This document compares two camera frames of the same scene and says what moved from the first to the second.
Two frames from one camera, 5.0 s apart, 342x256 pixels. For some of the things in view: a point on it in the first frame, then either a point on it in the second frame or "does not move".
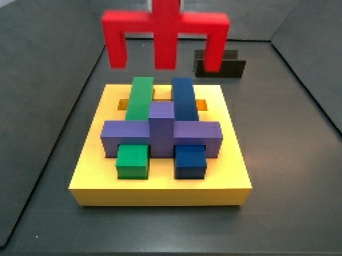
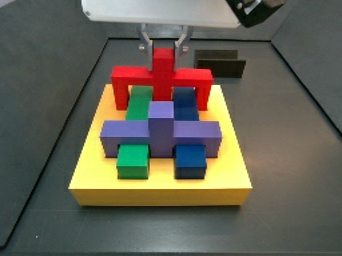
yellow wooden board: [224, 187] does not move
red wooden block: [166, 22] to [163, 78]
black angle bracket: [231, 66] does not move
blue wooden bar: [190, 160] does not move
